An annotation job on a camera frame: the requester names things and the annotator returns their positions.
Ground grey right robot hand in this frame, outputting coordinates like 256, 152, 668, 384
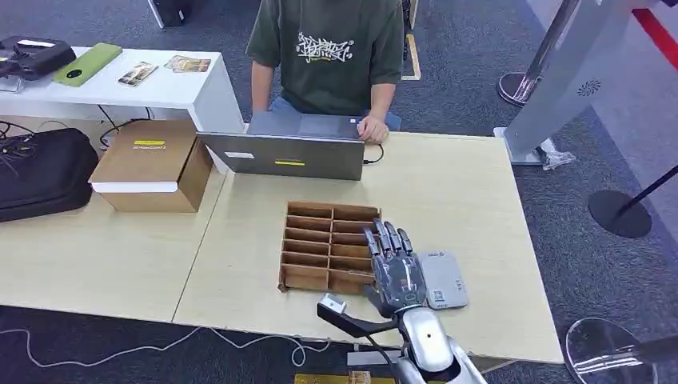
363, 218, 428, 319

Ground grey card reader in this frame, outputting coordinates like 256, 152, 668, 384
417, 250, 470, 312

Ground wooden compartment box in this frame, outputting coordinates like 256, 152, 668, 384
277, 200, 382, 296

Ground person's left hand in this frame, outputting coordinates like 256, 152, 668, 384
357, 114, 391, 145

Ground grey laptop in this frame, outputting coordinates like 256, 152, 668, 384
196, 110, 368, 182

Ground chrome stanchion with clear base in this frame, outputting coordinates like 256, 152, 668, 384
563, 317, 678, 384

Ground chrome stanchion with round base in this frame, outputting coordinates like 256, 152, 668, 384
497, 0, 581, 108

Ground person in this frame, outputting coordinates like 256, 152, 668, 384
245, 0, 407, 145

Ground black stanchion with round base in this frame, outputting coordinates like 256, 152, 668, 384
587, 162, 678, 240

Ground grey kiosk stand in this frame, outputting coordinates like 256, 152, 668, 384
493, 0, 660, 169

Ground brown cardboard box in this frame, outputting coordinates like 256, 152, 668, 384
88, 118, 215, 214

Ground white side table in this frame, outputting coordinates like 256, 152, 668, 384
0, 46, 246, 134

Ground printed card stack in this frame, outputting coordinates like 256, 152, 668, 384
163, 54, 213, 74

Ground black box with white edge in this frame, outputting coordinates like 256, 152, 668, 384
146, 0, 195, 29

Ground black bag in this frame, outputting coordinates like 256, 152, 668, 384
0, 127, 100, 224

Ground green pouch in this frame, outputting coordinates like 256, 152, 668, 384
52, 42, 123, 89

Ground black case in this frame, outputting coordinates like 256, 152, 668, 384
0, 35, 78, 82

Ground black camera bracket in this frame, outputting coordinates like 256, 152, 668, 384
316, 302, 399, 340

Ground black laptop cable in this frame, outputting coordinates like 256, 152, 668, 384
362, 142, 385, 166

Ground white floor cable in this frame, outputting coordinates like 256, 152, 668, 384
0, 326, 330, 369

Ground black cables under table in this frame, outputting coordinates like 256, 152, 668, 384
97, 105, 152, 150

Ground black cables on bag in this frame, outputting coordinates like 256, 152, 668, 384
0, 120, 39, 162

